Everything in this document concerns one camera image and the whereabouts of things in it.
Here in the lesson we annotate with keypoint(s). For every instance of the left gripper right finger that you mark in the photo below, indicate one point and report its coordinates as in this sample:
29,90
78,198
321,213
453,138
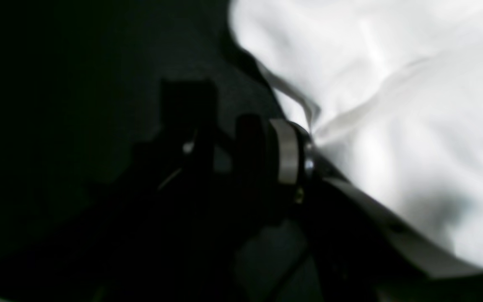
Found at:
361,250

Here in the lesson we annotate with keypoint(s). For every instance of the white t-shirt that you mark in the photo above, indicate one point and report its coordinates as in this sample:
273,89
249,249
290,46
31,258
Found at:
392,93

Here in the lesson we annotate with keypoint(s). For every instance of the black table cloth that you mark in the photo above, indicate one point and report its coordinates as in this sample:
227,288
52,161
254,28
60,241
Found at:
83,83

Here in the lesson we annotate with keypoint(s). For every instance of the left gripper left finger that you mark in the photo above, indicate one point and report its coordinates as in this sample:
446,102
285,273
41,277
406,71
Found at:
149,242

